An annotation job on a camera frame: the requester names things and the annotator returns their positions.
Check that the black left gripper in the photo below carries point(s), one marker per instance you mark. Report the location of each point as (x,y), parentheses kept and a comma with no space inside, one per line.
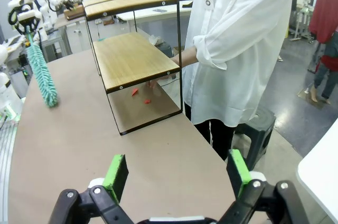
(37,20)

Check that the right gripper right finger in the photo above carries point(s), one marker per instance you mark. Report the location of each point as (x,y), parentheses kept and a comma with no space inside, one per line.
(239,171)

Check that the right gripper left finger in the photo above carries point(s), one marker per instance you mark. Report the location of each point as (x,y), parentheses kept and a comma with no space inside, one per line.
(116,176)

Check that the teal microfibre duster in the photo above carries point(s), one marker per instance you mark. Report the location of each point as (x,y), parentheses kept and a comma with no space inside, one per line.
(42,76)

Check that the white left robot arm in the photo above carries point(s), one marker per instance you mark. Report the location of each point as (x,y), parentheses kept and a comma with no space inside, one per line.
(9,90)

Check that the person left forearm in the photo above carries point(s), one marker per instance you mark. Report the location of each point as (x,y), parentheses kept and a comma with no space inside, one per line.
(185,56)

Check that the person left hand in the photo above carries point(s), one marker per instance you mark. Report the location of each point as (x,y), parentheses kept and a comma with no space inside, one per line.
(158,82)

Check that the dark grey plastic stool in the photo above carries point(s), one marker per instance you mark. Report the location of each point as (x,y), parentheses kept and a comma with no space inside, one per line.
(256,131)

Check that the red paper scrap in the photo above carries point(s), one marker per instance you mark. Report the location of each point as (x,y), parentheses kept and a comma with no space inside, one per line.
(135,92)
(147,101)

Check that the large white table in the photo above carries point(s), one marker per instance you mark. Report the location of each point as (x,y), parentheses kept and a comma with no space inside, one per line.
(322,176)

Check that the person in white coat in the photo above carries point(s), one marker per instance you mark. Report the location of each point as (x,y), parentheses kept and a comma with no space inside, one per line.
(237,49)

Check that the small white table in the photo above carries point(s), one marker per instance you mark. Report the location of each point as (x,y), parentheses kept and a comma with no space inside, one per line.
(158,14)

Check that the person in red hoodie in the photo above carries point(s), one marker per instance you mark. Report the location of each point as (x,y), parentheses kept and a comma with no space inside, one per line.
(326,23)

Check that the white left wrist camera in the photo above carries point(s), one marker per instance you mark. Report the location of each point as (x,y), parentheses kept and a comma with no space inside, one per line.
(26,15)

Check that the two-tier wooden shelf black frame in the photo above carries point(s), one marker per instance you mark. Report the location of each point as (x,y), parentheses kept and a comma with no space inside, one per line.
(132,57)

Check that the aluminium frame rail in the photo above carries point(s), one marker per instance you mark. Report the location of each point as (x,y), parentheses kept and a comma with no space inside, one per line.
(6,150)

